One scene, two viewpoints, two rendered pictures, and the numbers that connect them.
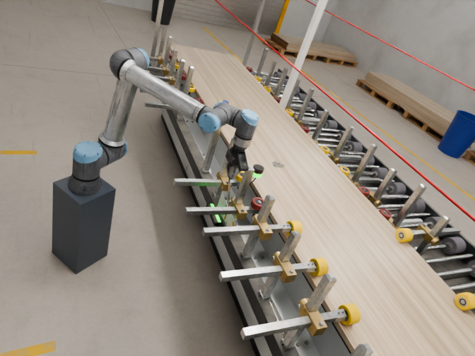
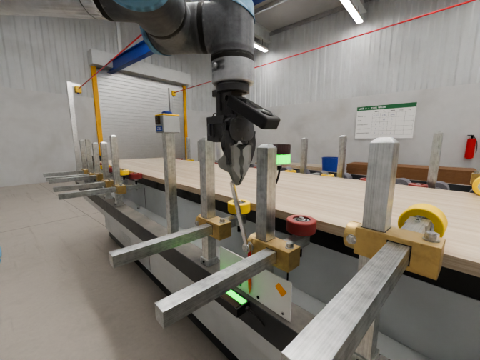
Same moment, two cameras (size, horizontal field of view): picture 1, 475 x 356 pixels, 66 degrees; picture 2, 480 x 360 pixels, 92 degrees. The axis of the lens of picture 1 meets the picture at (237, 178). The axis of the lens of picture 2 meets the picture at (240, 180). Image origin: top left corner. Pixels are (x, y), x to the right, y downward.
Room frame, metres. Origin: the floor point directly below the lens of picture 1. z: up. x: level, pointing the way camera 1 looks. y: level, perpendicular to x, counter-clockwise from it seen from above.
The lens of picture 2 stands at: (1.10, 0.13, 1.12)
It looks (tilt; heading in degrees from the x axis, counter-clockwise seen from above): 10 degrees down; 348
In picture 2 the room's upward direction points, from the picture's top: straight up
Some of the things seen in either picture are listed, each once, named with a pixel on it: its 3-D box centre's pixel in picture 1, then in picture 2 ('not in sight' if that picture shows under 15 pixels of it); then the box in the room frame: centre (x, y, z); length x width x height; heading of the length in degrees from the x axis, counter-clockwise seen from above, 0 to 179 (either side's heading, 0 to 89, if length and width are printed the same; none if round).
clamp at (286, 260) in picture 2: (238, 208); (272, 249); (1.62, -0.06, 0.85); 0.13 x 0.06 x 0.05; 32
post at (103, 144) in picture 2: (177, 86); (106, 175); (2.91, 0.75, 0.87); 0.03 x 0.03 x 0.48; 32
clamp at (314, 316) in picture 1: (311, 316); not in sight; (0.98, -0.46, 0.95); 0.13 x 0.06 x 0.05; 32
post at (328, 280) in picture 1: (306, 314); not in sight; (1.00, -0.44, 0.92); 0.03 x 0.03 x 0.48; 32
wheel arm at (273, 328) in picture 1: (300, 322); not in sight; (0.93, -0.41, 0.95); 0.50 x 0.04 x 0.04; 122
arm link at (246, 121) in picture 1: (247, 124); (231, 31); (1.61, 0.04, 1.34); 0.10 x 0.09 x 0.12; 75
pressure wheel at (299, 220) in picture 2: (256, 208); (300, 236); (1.66, -0.16, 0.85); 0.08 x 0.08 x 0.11
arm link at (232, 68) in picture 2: (241, 140); (231, 75); (1.61, 0.04, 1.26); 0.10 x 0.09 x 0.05; 122
